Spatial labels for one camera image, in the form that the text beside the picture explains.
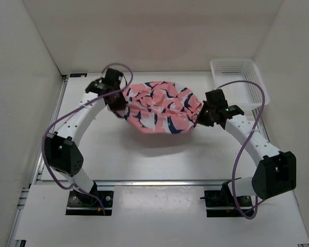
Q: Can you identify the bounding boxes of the pink shark print shorts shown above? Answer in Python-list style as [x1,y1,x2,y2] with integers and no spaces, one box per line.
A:
[114,81,202,134]

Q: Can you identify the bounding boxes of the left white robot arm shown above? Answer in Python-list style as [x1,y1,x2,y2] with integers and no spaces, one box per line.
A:
[42,67,125,206]

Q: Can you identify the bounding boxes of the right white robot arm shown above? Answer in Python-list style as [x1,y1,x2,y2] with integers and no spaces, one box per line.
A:
[197,89,297,206]

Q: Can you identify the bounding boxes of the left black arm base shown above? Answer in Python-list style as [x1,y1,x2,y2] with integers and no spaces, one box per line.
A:
[65,189,114,216]

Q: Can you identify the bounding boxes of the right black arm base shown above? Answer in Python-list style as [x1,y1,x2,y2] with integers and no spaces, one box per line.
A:
[200,181,255,218]

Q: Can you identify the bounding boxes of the white plastic basket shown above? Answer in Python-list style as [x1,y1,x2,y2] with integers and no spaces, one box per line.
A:
[210,58,270,112]

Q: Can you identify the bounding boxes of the aluminium rail frame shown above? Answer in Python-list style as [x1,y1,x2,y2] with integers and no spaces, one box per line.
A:
[7,74,309,247]

